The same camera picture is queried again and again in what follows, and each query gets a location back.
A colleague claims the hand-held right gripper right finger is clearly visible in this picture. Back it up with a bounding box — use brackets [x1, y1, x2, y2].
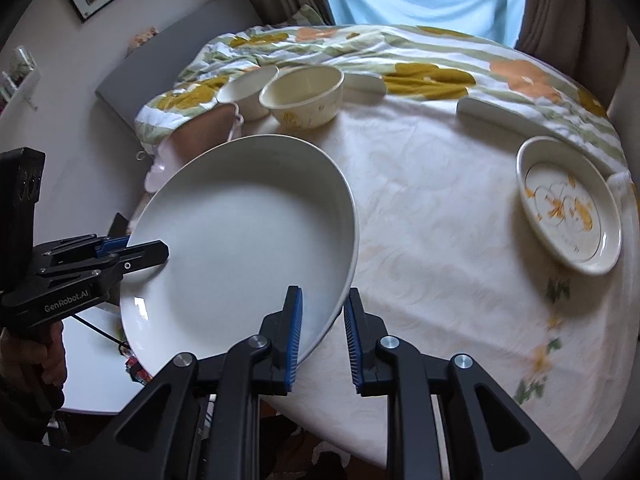
[342, 287, 583, 480]

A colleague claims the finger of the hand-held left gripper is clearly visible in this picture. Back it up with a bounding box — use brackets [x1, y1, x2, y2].
[95, 236, 134, 257]
[116, 240, 170, 274]

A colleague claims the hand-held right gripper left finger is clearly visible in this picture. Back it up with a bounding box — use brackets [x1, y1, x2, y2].
[47, 285, 304, 480]

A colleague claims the large white deep plate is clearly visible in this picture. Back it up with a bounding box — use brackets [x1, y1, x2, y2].
[119, 134, 361, 378]

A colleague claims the brown tray with pink rim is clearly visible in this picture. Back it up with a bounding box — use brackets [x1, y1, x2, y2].
[144, 101, 246, 193]

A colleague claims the small cream bowl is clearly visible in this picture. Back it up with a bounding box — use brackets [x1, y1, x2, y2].
[216, 64, 281, 122]

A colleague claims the cream floral print bowl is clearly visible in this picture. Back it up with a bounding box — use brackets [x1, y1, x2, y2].
[258, 64, 346, 132]

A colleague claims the cream floral print plate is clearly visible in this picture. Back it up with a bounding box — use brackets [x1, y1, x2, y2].
[515, 136, 623, 276]

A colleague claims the person's left forearm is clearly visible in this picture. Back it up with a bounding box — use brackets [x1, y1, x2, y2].
[0, 385, 68, 448]

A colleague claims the person's left hand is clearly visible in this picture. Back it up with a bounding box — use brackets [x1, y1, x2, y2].
[0, 320, 69, 413]

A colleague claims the small white table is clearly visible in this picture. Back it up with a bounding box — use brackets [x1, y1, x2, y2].
[50, 305, 146, 416]

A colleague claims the small red object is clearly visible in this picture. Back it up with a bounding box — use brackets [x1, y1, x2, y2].
[122, 345, 151, 386]

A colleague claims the cream patterned tablecloth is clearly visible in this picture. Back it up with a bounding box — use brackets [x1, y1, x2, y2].
[145, 95, 633, 471]

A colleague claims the grey cushion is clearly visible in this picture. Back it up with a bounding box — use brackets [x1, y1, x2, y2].
[95, 0, 266, 148]

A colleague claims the small patterned cloth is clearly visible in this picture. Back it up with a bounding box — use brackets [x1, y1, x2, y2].
[127, 25, 161, 53]

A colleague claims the short white oblong dish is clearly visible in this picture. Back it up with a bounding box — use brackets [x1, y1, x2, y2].
[344, 73, 388, 106]

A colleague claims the long white oblong dish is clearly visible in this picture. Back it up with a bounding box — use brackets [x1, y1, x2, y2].
[456, 96, 571, 142]

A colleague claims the green patterned cushion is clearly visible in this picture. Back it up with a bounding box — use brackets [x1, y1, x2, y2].
[299, 4, 331, 28]

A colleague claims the floral striped blanket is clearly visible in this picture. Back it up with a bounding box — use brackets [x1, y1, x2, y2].
[134, 24, 631, 177]

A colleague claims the black cable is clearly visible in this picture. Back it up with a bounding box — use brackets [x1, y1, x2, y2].
[72, 312, 131, 356]

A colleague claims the clear wall shelf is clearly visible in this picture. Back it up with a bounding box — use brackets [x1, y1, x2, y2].
[0, 45, 41, 111]

